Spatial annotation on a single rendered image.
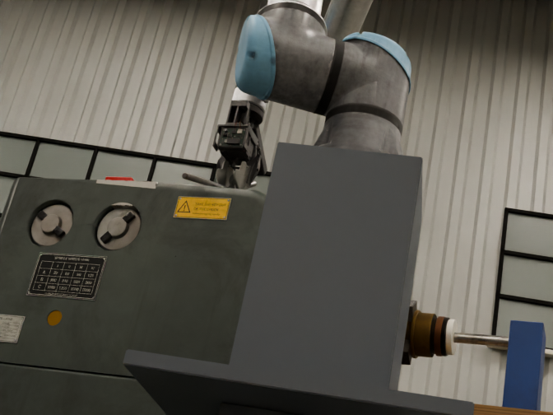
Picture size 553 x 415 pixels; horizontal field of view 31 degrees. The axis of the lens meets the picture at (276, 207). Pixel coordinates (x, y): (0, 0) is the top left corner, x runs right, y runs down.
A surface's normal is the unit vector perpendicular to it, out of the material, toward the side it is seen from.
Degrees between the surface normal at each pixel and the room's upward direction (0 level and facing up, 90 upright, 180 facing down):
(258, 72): 144
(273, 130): 90
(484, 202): 90
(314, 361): 90
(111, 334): 90
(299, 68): 123
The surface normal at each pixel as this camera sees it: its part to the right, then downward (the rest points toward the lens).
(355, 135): -0.03, -0.69
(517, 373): -0.29, -0.46
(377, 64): 0.18, -0.41
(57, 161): -0.04, -0.44
